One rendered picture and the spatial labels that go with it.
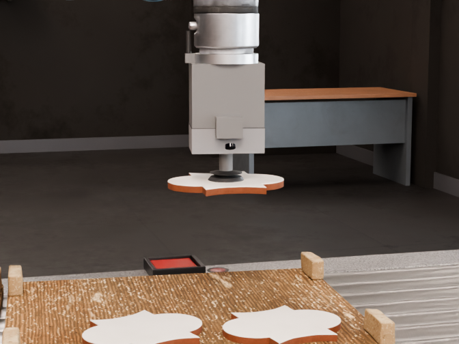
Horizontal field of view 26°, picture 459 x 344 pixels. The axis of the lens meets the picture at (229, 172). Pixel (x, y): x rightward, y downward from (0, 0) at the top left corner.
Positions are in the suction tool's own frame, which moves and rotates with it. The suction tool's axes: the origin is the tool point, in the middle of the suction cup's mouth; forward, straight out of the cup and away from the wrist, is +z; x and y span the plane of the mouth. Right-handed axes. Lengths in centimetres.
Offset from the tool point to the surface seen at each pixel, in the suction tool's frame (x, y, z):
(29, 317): -3.1, -23.1, 14.1
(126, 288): 8.4, -12.1, 14.1
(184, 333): -13.1, -5.7, 13.3
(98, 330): -11.1, -14.9, 13.3
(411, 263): 25.4, 30.2, 16.2
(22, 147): 825, -116, 104
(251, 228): 471, 59, 108
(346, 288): 12.7, 17.6, 16.1
